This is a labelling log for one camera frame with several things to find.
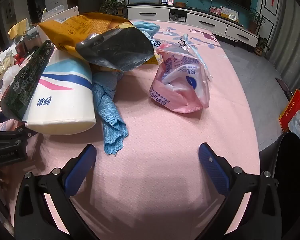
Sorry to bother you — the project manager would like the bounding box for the yellow paper bag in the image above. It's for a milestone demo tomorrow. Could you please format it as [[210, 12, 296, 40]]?
[[7, 17, 32, 40]]

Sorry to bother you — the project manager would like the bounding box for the dark green snack packet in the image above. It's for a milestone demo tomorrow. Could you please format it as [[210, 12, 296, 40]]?
[[0, 39, 56, 122]]

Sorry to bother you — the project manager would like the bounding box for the white box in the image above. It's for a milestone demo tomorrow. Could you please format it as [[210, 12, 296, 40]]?
[[41, 6, 79, 22]]

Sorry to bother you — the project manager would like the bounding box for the white tissue pack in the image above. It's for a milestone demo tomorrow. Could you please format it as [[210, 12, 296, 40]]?
[[24, 50, 97, 136]]

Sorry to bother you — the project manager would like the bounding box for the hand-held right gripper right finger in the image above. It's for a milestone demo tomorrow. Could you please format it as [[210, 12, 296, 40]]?
[[195, 142, 287, 240]]

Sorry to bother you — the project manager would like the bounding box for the dark floor mat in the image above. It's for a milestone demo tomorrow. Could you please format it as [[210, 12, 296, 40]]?
[[275, 77, 294, 101]]

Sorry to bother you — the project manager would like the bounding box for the red paper bag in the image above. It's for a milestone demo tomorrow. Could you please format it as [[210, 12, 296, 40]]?
[[278, 89, 300, 132]]

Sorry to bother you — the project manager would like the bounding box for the white desk calendar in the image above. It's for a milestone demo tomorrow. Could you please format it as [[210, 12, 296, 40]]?
[[220, 5, 238, 21]]

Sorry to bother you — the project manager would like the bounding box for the grey curtain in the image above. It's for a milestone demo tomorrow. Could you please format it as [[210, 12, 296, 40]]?
[[264, 0, 300, 94]]

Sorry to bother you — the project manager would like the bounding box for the pink printed tablecloth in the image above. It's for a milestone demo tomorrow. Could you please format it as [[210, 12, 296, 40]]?
[[0, 19, 262, 240]]

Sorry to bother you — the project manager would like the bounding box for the yellow snack bag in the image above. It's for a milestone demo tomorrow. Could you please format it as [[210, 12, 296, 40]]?
[[37, 12, 158, 73]]

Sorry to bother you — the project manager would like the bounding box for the bushy potted plant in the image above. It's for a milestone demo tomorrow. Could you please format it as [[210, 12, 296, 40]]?
[[99, 0, 127, 16]]

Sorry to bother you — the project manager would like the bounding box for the black trash bin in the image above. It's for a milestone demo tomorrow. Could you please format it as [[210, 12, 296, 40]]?
[[259, 131, 300, 189]]

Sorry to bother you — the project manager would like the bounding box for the blue woven cloth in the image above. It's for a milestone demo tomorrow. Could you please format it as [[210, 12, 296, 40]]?
[[92, 70, 129, 157]]

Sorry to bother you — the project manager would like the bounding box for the pink white plastic wrapper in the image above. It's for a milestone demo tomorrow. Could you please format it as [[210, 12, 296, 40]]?
[[149, 42, 210, 114]]

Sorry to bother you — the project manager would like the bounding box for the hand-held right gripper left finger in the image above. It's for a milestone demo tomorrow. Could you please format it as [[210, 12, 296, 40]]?
[[14, 144, 98, 240]]

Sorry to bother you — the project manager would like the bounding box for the silver black foil bag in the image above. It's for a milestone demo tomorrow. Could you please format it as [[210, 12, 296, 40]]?
[[75, 27, 155, 72]]

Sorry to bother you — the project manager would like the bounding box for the white tv cabinet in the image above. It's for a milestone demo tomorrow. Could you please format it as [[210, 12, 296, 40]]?
[[126, 4, 259, 48]]

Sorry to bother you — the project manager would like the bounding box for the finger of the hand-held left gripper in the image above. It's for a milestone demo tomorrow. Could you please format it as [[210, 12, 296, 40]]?
[[6, 127, 32, 142]]

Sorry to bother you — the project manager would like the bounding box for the small potted plant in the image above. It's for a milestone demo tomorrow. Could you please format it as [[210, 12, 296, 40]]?
[[254, 36, 272, 57]]

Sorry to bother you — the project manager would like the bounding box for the tall potted plant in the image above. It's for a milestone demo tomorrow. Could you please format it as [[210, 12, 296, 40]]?
[[247, 7, 266, 34]]

